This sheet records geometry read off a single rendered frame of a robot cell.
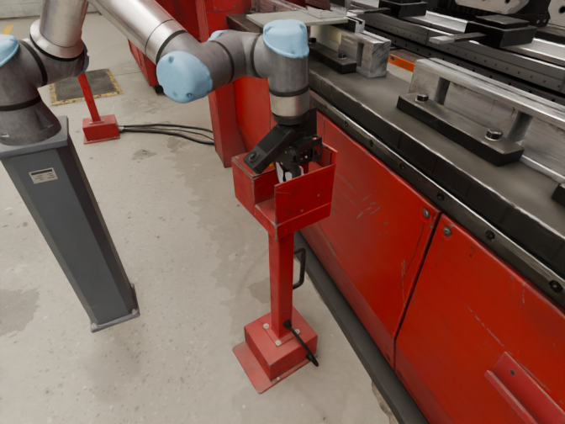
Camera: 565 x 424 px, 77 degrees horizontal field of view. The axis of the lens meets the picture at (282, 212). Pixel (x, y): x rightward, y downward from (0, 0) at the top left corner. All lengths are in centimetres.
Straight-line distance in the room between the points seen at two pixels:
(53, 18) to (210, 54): 52
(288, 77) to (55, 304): 141
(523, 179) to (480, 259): 15
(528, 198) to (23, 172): 114
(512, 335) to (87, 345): 135
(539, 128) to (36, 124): 112
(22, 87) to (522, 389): 124
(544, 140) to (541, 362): 37
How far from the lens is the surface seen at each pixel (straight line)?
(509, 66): 113
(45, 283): 189
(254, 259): 168
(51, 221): 125
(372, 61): 111
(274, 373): 131
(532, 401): 80
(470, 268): 76
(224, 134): 223
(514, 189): 70
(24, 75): 112
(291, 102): 67
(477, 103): 84
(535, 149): 77
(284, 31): 64
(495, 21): 111
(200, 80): 59
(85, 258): 135
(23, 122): 113
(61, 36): 110
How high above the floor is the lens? 121
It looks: 38 degrees down
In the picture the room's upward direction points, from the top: straight up
